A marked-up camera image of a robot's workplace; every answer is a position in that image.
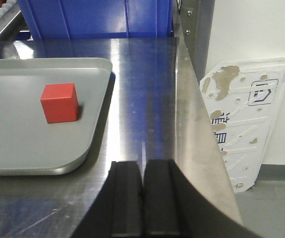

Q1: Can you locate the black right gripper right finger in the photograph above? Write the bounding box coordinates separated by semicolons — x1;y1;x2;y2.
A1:
143;160;257;238

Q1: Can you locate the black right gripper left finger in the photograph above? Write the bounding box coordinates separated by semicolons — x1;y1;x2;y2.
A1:
71;161;143;238

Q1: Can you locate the red cube block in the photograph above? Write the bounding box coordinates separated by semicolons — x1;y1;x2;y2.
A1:
40;83;79;123

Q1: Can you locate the grey metal tray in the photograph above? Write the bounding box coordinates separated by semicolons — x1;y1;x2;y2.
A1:
0;58;113;176

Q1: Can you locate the white peeling floor sign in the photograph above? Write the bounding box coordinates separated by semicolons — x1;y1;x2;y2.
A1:
199;56;285;193

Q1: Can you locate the blue plastic bin right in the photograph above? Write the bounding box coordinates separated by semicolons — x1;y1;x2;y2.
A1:
18;0;173;40

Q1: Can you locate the metal shelf upright post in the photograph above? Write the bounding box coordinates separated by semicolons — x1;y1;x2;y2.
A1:
173;0;215;81

